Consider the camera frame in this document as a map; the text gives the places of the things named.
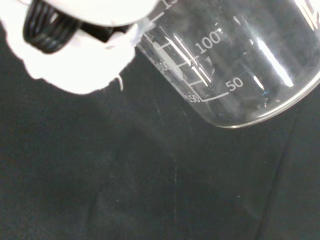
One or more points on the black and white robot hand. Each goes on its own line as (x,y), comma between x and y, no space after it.
(75,62)

